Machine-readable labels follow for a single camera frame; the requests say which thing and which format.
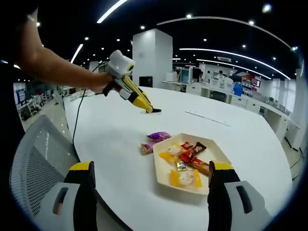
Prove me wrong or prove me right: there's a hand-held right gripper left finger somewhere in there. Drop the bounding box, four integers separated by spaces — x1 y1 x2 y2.
36 160 98 231

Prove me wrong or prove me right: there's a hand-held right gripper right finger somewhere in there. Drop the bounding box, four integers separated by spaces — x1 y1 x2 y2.
207 160 272 231

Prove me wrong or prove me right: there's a purple food snack packet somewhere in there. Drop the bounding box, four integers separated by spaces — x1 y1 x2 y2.
146 131 172 142
140 143 154 156

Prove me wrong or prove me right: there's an orange clear pastry food packet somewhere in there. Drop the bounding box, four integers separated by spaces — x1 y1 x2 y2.
158 143 182 162
170 169 203 189

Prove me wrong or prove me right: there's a brown snack bar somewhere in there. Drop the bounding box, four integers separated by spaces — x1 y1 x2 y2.
189 156 210 176

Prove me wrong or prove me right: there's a gold candy food packet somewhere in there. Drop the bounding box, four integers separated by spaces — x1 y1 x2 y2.
175 160 188 171

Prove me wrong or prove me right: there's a cream hexagonal tray container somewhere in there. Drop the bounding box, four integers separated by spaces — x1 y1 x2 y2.
153 132 233 195

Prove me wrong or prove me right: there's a long red food bar packet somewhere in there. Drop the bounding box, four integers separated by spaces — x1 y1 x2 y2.
178 141 207 162

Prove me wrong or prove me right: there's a small red food packet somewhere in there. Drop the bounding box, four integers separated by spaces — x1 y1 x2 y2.
180 141 195 151

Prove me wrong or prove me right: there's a person's left hand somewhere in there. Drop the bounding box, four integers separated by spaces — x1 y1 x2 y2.
90 71 116 94

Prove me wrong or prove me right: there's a black office chair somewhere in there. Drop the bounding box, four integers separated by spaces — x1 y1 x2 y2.
139 76 154 88

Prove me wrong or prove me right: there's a light blue screen device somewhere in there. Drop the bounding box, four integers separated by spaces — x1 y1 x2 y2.
180 68 194 84

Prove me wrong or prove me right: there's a straight ceiling light strip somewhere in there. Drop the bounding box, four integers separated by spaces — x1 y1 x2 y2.
96 0 129 24

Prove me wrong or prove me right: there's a grey mesh office chair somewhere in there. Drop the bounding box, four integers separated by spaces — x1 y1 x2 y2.
9 115 98 231

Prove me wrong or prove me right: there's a group of white office chairs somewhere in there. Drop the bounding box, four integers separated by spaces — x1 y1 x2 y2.
20 92 55 118

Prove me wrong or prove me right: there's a curved ceiling light strip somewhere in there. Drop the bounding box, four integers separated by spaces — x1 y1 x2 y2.
196 59 272 80
179 48 292 80

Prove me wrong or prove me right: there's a white office desk row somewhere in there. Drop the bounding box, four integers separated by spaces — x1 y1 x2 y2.
162 80 300 145

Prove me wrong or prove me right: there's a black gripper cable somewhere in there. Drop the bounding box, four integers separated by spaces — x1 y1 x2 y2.
71 61 110 145

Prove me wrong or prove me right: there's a black floor cable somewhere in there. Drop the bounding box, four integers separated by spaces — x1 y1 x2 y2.
290 146 304 179

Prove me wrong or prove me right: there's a blue wall poster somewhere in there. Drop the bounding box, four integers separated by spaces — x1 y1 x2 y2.
14 88 26 104

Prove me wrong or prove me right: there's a red wall display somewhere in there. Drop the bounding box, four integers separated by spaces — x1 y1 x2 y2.
243 75 262 88

